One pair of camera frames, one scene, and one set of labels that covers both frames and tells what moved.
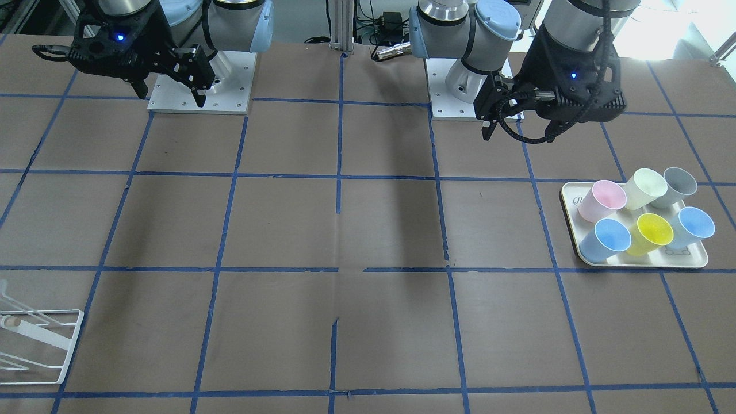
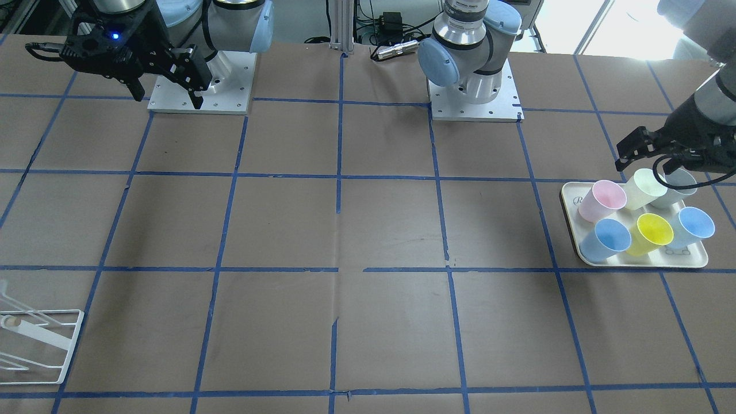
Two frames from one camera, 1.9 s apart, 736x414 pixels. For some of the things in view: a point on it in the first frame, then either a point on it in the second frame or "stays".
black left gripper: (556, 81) → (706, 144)
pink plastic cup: (604, 200) stays
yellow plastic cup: (650, 233) stays
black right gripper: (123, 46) stays
